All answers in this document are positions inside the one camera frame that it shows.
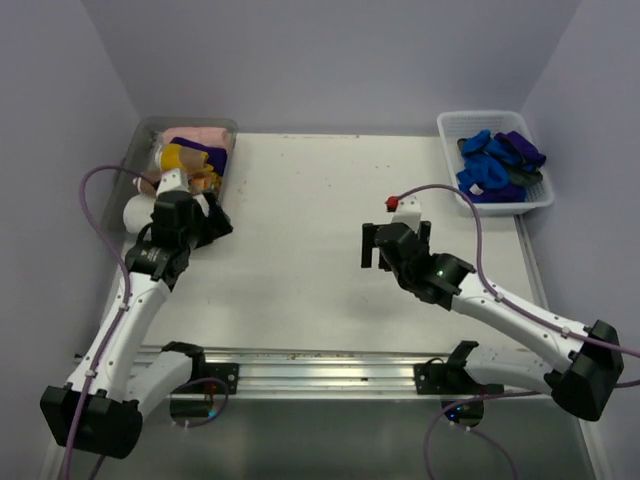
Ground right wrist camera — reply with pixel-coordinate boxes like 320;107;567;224
385;195;422;233

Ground yellow bear towel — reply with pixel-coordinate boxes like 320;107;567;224
154;143;213;175

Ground pink rolled towel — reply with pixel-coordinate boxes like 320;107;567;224
161;127;231;151

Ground blue towel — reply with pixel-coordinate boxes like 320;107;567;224
456;156;526;204
461;129;510;159

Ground grey plastic tray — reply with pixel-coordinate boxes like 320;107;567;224
99;115;239;236

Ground dark green towel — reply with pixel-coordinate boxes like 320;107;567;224
505;165;544;189

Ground purple towel in basket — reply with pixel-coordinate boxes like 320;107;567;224
494;131;547;172

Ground orange rolled towel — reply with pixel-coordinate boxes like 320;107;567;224
189;172;223;195

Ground white rolled towel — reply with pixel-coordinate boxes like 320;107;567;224
122;194;155;235

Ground brown orange towel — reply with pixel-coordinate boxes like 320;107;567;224
133;170;162;198

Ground aluminium mounting rail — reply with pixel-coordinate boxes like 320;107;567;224
124;347;536;401

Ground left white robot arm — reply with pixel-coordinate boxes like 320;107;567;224
40;190;233;459

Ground purple rolled towel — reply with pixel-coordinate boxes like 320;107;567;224
172;137;228;176

